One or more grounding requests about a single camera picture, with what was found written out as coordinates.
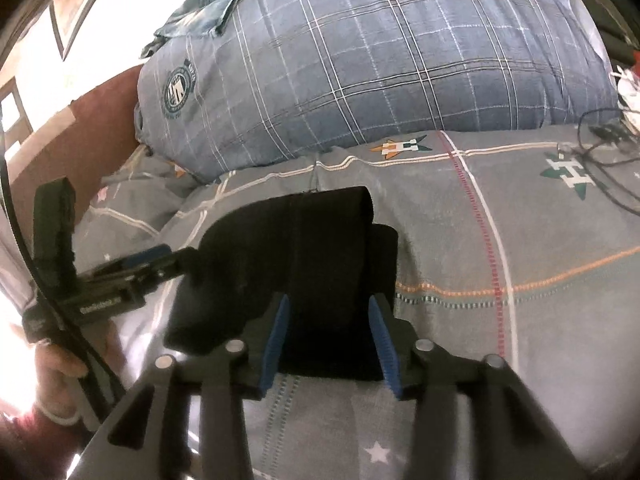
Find grey printed bed blanket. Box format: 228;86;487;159
75;127;640;480

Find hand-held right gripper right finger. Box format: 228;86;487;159
367;292;591;480

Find blue denim cloth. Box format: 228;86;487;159
140;0;248;58

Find white crumpled item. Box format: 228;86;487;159
611;50;640;128

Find framed wall picture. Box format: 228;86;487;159
50;0;121;61

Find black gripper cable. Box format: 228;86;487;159
0;115;128;431

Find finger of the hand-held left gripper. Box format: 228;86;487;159
107;244;201;281

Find black pants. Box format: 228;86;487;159
162;186;401;383

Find blue plaid quilt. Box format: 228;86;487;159
134;0;621;186

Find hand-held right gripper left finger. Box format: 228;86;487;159
75;294;293;480

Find person's left hand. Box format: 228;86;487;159
34;345;91;416

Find brown headboard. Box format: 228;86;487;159
10;65;146;221

